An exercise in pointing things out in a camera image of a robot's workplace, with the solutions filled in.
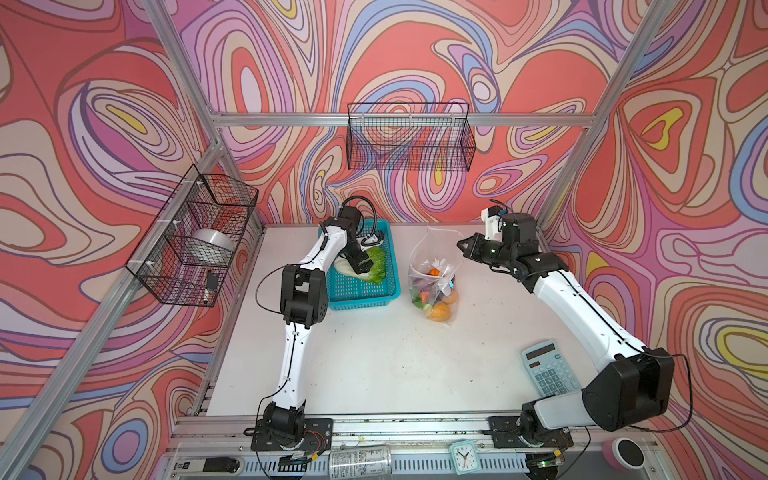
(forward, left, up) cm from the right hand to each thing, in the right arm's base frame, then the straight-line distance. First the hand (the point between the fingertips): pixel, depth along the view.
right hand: (459, 249), depth 80 cm
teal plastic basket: (+3, +34, -25) cm, 42 cm away
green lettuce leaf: (+8, +24, -21) cm, 33 cm away
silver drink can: (-46, +27, -18) cm, 56 cm away
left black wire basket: (-4, +70, +6) cm, 71 cm away
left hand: (+15, +29, -20) cm, 38 cm away
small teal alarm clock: (-45, +3, -23) cm, 50 cm away
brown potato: (-9, +4, -19) cm, 22 cm away
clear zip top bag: (-7, +8, -8) cm, 13 cm away
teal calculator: (-25, -25, -23) cm, 43 cm away
